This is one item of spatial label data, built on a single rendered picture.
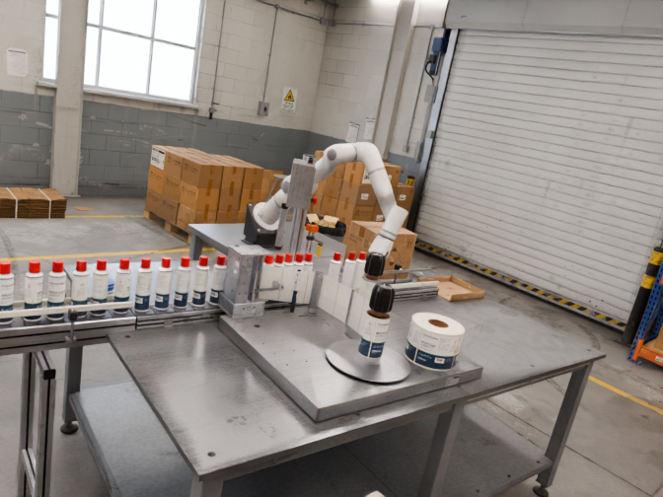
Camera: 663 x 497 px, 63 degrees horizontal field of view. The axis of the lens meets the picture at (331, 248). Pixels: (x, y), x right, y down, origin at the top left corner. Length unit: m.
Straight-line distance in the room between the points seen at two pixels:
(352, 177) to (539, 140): 2.17
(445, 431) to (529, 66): 5.37
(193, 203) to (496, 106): 3.77
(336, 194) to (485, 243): 1.97
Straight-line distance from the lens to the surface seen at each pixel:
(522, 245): 6.76
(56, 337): 2.03
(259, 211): 3.29
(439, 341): 2.01
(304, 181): 2.29
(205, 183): 5.80
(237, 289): 2.08
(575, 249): 6.48
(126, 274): 2.03
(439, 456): 2.22
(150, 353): 1.94
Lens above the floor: 1.74
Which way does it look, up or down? 15 degrees down
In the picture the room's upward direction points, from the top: 11 degrees clockwise
